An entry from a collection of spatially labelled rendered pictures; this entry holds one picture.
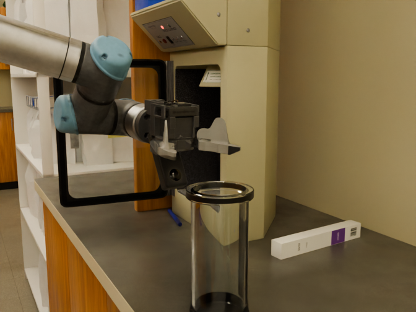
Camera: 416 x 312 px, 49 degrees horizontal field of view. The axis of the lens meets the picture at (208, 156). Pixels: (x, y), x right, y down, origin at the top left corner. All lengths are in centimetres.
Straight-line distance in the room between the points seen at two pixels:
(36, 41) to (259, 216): 66
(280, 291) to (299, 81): 80
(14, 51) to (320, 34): 93
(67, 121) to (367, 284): 66
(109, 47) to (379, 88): 74
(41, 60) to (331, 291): 67
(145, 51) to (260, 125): 44
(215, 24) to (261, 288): 56
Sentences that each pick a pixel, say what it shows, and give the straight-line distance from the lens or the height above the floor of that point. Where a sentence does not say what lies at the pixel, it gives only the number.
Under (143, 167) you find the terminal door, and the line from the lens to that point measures 133.
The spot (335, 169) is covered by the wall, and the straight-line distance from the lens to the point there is 142.
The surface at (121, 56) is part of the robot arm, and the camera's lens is 83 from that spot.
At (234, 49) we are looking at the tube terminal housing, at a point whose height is 140.
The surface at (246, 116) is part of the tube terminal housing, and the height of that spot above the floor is 125.
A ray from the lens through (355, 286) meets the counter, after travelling 97.
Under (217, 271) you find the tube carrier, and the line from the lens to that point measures 73.
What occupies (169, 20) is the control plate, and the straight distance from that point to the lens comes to 113.
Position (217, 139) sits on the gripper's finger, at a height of 123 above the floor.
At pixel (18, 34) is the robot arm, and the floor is 141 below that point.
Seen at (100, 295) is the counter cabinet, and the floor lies 81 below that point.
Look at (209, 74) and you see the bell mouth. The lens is 118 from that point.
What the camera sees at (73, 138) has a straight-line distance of 127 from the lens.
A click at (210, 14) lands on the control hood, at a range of 105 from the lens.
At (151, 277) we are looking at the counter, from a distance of 97.
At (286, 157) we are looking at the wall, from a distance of 159.
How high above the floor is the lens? 134
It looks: 10 degrees down
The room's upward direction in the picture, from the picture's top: straight up
